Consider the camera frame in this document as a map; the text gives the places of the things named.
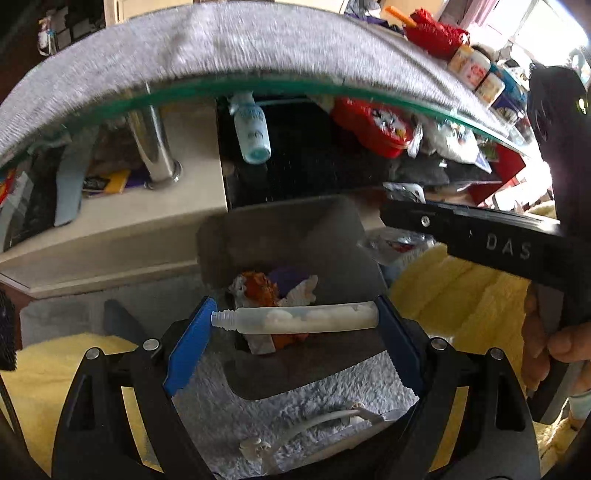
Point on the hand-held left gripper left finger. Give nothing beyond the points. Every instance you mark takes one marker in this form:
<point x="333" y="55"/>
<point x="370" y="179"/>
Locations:
<point x="189" y="350"/>

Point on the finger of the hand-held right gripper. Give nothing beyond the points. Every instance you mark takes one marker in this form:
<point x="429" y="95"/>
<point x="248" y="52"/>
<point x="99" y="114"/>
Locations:
<point x="415" y="221"/>

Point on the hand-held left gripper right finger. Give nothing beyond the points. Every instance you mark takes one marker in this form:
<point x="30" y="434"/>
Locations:
<point x="399" y="346"/>

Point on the orange and white plush toy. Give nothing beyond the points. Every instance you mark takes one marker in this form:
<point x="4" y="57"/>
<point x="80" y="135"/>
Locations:
<point x="258" y="288"/>

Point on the orange paper box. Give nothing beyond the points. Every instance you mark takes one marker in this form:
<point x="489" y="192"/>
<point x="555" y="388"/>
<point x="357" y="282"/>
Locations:
<point x="286" y="341"/>

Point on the translucent plastic tube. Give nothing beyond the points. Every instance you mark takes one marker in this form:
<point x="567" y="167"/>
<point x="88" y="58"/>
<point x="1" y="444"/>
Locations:
<point x="295" y="318"/>

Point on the white tissue paper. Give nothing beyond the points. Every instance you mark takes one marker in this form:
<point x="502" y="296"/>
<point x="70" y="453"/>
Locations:
<point x="304" y="291"/>

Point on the purple plastic bowl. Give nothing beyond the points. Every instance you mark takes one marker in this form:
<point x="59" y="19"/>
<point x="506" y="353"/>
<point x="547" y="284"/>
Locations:
<point x="288" y="276"/>

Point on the grey trash bin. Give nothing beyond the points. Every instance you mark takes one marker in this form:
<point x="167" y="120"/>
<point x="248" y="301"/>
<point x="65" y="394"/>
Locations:
<point x="277" y="230"/>

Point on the person's right hand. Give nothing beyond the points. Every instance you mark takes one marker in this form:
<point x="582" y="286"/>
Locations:
<point x="533" y="341"/>

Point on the silver wrapper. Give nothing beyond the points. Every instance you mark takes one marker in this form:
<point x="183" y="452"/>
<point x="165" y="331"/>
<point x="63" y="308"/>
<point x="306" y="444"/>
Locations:
<point x="406" y="191"/>

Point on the clear plastic wrapper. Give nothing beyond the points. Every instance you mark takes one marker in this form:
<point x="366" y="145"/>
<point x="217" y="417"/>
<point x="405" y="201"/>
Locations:
<point x="397" y="247"/>

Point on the dark grey cloth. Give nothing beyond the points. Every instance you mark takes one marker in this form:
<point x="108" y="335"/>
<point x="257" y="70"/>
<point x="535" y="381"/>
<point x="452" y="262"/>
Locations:
<point x="425" y="171"/>

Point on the yellow blanket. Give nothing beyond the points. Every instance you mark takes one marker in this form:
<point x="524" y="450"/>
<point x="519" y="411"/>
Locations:
<point x="461" y="295"/>

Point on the grey fluffy rug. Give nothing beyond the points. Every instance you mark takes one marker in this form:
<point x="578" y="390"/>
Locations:
<point x="217" y="415"/>

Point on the red folder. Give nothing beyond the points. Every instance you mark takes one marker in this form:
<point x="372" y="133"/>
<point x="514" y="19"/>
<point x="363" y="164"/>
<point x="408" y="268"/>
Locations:
<point x="505" y="170"/>

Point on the white plastic bag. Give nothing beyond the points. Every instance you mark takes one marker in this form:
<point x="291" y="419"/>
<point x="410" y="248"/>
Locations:
<point x="452" y="141"/>

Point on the red printed box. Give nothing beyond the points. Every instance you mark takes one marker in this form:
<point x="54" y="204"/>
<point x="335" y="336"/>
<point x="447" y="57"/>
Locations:
<point x="364" y="122"/>

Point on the beige lower shelf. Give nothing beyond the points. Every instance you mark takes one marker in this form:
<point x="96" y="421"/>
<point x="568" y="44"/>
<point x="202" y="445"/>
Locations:
<point x="138" y="230"/>

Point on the blue pack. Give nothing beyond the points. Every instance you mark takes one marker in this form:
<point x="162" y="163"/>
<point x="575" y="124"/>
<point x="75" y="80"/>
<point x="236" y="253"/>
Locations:
<point x="510" y="87"/>

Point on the yellow white bottle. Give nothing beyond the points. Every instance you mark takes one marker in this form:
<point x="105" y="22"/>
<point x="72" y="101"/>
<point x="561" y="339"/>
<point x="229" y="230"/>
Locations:
<point x="461" y="59"/>

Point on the yellow purple book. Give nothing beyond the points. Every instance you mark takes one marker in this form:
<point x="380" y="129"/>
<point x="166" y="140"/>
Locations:
<point x="115" y="182"/>

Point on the light blue bottle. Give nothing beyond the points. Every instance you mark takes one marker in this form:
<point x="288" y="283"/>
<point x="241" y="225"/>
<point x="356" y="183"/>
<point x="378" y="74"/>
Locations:
<point x="251" y="134"/>

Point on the red plastic basket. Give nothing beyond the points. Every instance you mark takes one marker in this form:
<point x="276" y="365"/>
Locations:
<point x="434" y="34"/>

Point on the light blue strip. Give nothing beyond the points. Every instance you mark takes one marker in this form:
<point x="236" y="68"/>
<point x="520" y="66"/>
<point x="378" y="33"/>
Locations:
<point x="69" y="184"/>

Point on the chrome table leg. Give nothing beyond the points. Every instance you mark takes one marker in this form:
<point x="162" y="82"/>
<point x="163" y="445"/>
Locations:
<point x="154" y="147"/>

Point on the glass table with grey mat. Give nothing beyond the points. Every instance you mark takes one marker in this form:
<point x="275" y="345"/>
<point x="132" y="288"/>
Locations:
<point x="184" y="46"/>

